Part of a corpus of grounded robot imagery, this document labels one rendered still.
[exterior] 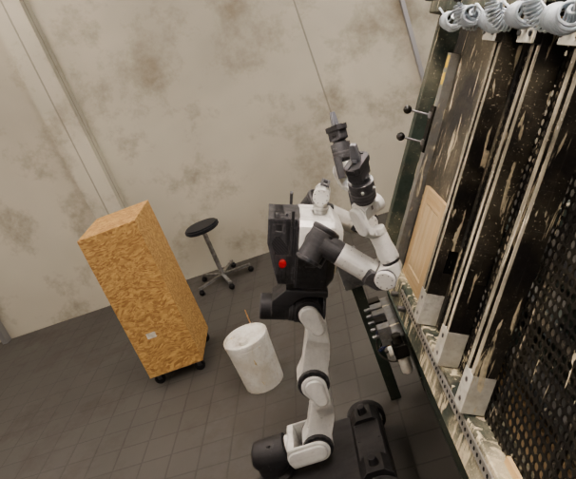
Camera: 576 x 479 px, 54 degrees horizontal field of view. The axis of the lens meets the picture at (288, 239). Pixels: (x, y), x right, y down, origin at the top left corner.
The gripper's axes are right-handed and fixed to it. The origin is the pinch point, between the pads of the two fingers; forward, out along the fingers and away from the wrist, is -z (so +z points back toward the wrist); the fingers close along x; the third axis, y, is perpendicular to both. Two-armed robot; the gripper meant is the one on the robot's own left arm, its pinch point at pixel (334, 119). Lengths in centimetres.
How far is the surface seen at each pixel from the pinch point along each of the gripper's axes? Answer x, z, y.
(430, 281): 52, 70, 14
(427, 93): 12.3, -1.2, -45.6
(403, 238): 4, 60, -18
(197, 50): -283, -120, -73
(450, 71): 37, -5, -36
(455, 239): 62, 56, 7
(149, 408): -196, 149, 75
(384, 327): 11, 93, 9
